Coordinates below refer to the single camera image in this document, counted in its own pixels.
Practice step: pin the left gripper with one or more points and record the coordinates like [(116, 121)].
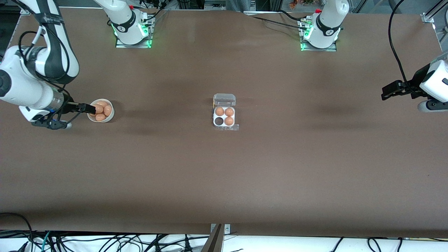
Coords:
[(415, 81)]

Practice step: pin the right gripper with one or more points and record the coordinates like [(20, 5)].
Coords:
[(69, 106)]

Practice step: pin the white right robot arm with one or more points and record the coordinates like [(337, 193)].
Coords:
[(31, 91)]

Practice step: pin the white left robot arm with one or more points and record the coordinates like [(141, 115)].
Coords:
[(327, 24)]

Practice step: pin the clear plastic four-egg carton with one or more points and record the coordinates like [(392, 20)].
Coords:
[(224, 99)]

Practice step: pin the white round bowl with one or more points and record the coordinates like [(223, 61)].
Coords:
[(110, 118)]

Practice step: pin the orange background object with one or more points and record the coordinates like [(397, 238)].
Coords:
[(295, 3)]

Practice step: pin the brown table cover sheet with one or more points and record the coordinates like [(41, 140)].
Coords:
[(224, 175)]

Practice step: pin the person in grey clothes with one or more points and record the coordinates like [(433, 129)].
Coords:
[(238, 4)]

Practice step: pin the small metal mounting plate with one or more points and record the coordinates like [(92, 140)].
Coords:
[(227, 229)]

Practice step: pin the aluminium corner bracket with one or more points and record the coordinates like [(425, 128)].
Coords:
[(25, 11), (427, 17)]

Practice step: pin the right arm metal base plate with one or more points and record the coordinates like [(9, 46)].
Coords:
[(120, 44)]

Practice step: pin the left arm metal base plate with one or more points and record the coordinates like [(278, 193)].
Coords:
[(332, 49)]

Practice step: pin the dark camera support bar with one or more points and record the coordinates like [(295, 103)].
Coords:
[(213, 243)]

